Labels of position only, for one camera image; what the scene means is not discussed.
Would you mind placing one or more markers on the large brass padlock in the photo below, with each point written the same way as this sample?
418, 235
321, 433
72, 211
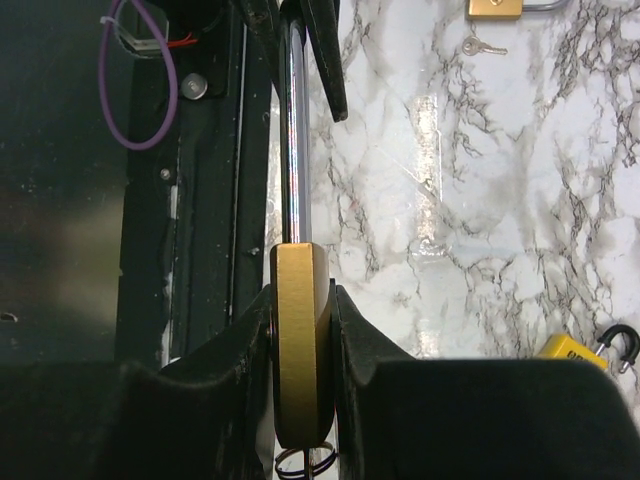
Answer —
509, 9

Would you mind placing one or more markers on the yellow black padlock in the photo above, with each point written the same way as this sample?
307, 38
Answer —
563, 346

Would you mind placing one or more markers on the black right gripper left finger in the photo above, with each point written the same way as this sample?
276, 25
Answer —
208, 415

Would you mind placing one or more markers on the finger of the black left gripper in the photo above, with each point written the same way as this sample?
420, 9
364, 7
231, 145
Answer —
262, 19
321, 18

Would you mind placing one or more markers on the silver key of large padlock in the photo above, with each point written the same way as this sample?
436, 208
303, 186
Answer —
472, 46

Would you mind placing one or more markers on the round brass padlock with keys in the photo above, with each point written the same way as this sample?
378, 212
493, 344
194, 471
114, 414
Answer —
299, 272

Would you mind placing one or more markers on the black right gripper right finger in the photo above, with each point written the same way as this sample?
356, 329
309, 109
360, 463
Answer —
399, 417

